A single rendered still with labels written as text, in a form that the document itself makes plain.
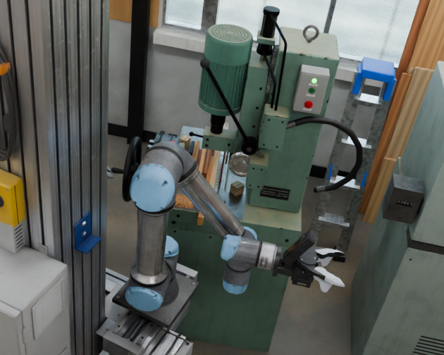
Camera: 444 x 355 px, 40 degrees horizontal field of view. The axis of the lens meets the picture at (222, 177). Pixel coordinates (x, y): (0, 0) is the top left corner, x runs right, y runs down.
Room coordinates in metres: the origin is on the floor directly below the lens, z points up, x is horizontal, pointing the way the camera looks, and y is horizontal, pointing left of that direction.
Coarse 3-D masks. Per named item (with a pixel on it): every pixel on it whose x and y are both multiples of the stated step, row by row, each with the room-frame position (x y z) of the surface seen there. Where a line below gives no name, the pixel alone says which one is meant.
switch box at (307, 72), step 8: (304, 72) 1.94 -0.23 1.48; (312, 72) 1.95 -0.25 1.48; (320, 72) 1.96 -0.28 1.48; (328, 72) 1.97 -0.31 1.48; (304, 80) 1.94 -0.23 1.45; (320, 80) 1.94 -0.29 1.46; (296, 88) 1.99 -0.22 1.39; (304, 88) 1.94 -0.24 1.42; (320, 88) 1.94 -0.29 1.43; (296, 96) 1.94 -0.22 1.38; (304, 96) 1.94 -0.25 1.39; (312, 96) 1.94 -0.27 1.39; (320, 96) 1.94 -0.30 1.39; (296, 104) 1.94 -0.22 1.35; (320, 104) 1.94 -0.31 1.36; (304, 112) 1.94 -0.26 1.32; (312, 112) 1.94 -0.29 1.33; (320, 112) 1.94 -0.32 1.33
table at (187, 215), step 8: (184, 128) 2.36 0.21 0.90; (192, 128) 2.37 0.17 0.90; (200, 128) 2.38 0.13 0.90; (192, 136) 2.31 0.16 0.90; (200, 144) 2.25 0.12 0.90; (176, 192) 1.89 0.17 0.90; (176, 208) 1.79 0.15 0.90; (184, 208) 1.79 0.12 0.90; (168, 216) 1.78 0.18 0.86; (176, 216) 1.78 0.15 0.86; (184, 216) 1.78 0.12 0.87; (192, 216) 1.78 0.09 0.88; (208, 224) 1.78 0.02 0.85
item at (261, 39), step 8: (264, 8) 2.10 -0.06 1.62; (272, 8) 2.11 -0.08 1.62; (264, 16) 2.09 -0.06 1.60; (264, 24) 2.09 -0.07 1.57; (272, 24) 2.08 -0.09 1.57; (264, 32) 2.09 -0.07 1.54; (272, 32) 2.09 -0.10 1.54; (264, 40) 2.07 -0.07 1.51; (272, 40) 2.07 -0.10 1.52; (264, 48) 2.08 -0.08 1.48
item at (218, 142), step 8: (208, 128) 2.12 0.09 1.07; (208, 136) 2.07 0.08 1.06; (216, 136) 2.08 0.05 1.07; (224, 136) 2.09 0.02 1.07; (232, 136) 2.09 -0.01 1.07; (208, 144) 2.07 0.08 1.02; (216, 144) 2.07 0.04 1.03; (224, 144) 2.07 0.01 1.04; (232, 144) 2.07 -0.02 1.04; (232, 152) 2.07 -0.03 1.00
